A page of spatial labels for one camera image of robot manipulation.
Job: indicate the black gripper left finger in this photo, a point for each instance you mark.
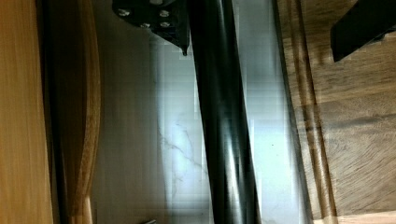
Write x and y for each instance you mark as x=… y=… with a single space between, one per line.
x=167 y=19

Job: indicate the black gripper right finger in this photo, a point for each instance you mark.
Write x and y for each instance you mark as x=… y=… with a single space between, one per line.
x=366 y=22

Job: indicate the dark wooden serving tray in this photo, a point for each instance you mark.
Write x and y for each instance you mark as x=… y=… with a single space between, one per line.
x=344 y=115

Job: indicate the light wooden cutting board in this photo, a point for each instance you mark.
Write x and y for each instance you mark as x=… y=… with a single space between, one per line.
x=50 y=111

